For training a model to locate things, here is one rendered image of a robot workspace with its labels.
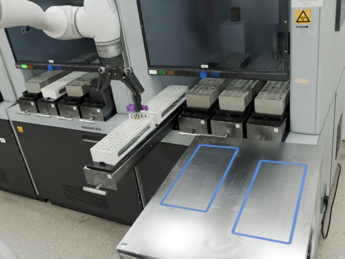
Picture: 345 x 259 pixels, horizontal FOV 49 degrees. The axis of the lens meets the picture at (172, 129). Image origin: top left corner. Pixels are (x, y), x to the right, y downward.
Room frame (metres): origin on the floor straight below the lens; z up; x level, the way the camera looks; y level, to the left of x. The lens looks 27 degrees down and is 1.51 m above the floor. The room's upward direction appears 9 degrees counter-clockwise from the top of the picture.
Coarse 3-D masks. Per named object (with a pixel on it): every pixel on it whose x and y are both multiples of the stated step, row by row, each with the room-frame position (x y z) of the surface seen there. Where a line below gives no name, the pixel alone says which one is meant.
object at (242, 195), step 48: (192, 144) 1.20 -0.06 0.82; (240, 144) 1.14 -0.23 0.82; (288, 144) 1.09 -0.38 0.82; (192, 192) 0.91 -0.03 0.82; (240, 192) 0.88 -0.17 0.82; (288, 192) 0.85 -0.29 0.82; (144, 240) 0.75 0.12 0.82; (192, 240) 0.72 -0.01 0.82; (240, 240) 0.69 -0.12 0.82; (288, 240) 0.67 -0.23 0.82
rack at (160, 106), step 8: (168, 88) 1.68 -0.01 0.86; (176, 88) 1.66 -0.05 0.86; (184, 88) 1.64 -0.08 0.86; (160, 96) 1.59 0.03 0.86; (168, 96) 1.58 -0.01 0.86; (176, 96) 1.56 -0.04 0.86; (184, 96) 1.64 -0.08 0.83; (152, 104) 1.52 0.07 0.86; (160, 104) 1.51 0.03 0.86; (168, 104) 1.49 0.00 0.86; (176, 104) 1.56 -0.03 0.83; (152, 112) 1.43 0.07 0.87; (160, 112) 1.43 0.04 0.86; (168, 112) 1.49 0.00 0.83; (160, 120) 1.42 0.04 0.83
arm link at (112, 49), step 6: (120, 36) 1.32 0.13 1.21; (96, 42) 1.30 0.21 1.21; (108, 42) 1.27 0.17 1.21; (114, 42) 1.28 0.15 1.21; (120, 42) 1.30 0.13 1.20; (102, 48) 1.28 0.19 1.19; (108, 48) 1.27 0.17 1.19; (114, 48) 1.28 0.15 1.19; (120, 48) 1.30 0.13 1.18; (102, 54) 1.29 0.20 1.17; (108, 54) 1.27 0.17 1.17; (114, 54) 1.28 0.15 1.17
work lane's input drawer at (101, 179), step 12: (180, 108) 1.56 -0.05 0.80; (168, 120) 1.46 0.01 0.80; (156, 132) 1.36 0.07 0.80; (168, 132) 1.43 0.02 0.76; (144, 144) 1.28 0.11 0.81; (156, 144) 1.34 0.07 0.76; (132, 156) 1.21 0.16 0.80; (144, 156) 1.26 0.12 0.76; (84, 168) 1.17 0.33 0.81; (96, 168) 1.15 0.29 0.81; (108, 168) 1.13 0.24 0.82; (120, 168) 1.14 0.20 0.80; (132, 168) 1.19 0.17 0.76; (96, 180) 1.15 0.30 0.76; (108, 180) 1.12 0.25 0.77; (120, 180) 1.13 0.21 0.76; (96, 192) 1.10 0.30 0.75
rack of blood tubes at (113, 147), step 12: (132, 120) 1.39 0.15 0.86; (144, 120) 1.36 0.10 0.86; (120, 132) 1.29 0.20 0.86; (132, 132) 1.28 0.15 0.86; (144, 132) 1.37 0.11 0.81; (96, 144) 1.23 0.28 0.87; (108, 144) 1.22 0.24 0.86; (120, 144) 1.20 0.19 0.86; (132, 144) 1.25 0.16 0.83; (96, 156) 1.18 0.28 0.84; (108, 156) 1.15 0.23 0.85; (120, 156) 1.18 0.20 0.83
